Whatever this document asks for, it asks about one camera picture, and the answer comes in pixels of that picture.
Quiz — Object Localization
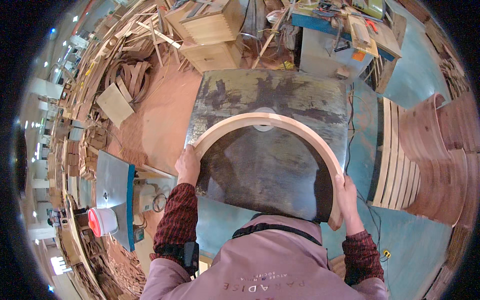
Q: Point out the cluttered blue workbench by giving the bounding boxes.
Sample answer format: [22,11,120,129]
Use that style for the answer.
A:
[291,0,408,94]

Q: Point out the person's right hand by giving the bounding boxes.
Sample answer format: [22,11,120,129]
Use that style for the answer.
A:
[334,173,363,224]

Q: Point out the wooden block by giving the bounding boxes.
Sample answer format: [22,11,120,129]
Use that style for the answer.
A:
[329,254,348,281]

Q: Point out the small machine with steel table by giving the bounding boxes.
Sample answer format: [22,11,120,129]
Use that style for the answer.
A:
[95,150,177,253]

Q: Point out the stack of pale curved slats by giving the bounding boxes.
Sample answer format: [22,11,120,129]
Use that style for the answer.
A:
[371,97,421,211]

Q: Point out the flat plywood board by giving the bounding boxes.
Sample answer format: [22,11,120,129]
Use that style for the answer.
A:
[96,82,136,129]

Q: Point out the large pale wooden cabinet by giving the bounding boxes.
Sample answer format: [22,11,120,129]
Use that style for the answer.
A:
[164,0,244,45]

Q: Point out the black power cable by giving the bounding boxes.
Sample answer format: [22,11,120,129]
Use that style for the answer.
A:
[343,82,383,252]

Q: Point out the heap of bent wood hoops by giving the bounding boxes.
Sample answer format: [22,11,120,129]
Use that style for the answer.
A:
[104,56,154,105]

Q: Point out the round spindle cutter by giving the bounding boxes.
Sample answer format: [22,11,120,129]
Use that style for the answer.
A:
[252,107,277,133]

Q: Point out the curved wooden arch piece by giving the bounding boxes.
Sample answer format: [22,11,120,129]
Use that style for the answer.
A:
[192,112,345,232]

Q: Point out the stack of brown curved boards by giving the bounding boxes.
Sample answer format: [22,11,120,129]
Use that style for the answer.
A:
[397,92,480,229]

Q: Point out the pile of dark wooden offcuts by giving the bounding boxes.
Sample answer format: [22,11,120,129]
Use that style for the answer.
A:
[424,19,471,99]

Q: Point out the person's left hand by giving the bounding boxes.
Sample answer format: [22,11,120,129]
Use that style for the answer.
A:
[175,144,202,186]

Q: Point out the small pale wooden cabinet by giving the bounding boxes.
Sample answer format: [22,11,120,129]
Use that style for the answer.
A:
[178,40,244,74]

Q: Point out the heap of wooden scrap strips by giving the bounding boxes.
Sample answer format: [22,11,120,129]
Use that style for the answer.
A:
[60,0,182,117]

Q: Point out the black wrist band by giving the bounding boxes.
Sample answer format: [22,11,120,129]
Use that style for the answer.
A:
[162,241,200,277]

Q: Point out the white bucket with red lid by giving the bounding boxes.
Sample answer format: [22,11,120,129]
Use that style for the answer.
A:
[88,207,119,238]

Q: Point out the worn metal machine table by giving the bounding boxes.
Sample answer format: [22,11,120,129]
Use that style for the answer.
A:
[184,68,349,224]

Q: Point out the stacks of small wooden blocks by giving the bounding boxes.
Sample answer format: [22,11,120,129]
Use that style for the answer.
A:
[47,116,113,211]

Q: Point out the person's body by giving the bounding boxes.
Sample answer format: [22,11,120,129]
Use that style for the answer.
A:
[140,213,389,300]

